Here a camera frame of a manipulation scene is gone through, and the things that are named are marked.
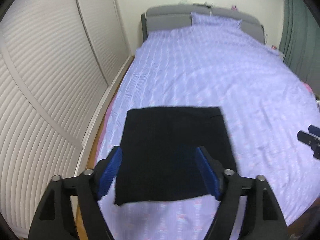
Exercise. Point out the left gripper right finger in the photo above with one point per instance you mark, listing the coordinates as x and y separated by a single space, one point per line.
263 218

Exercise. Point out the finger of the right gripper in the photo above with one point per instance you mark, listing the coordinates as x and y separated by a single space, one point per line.
308 139
314 130

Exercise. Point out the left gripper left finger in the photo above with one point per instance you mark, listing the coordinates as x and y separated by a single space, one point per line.
54 218

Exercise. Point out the black pants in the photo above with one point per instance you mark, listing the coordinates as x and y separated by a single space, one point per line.
159 146

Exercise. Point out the purple floral bedsheet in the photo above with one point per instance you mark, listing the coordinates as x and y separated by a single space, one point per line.
264 105

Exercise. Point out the green curtain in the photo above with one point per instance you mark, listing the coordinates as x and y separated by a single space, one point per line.
300 42

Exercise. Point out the purple floral pillow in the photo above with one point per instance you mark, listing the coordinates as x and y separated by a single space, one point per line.
214 22

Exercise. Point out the white louvered wardrobe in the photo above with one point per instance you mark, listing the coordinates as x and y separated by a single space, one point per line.
61 61

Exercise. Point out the grey bed headboard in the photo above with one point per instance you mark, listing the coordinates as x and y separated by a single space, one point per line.
168 17

